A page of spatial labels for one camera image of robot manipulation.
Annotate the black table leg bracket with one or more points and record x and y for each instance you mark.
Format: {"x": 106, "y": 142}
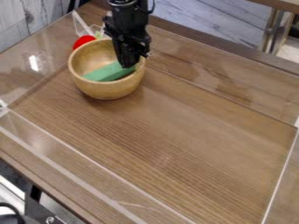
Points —
{"x": 34, "y": 210}

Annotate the light wooden bowl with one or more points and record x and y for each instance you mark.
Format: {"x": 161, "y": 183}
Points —
{"x": 90, "y": 56}

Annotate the clear acrylic front barrier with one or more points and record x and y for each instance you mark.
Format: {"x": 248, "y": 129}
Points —
{"x": 98, "y": 196}

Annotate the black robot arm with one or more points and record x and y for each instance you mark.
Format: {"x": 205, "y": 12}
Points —
{"x": 130, "y": 10}

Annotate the red ball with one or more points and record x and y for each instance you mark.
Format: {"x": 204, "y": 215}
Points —
{"x": 81, "y": 41}

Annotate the green rectangular block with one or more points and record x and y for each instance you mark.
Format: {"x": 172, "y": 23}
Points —
{"x": 109, "y": 72}

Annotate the wooden table leg background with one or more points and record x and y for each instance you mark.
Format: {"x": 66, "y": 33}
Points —
{"x": 276, "y": 30}

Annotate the clear acrylic corner piece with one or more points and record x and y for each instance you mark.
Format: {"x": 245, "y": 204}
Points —
{"x": 82, "y": 28}

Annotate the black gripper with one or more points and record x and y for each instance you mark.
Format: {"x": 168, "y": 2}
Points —
{"x": 129, "y": 38}

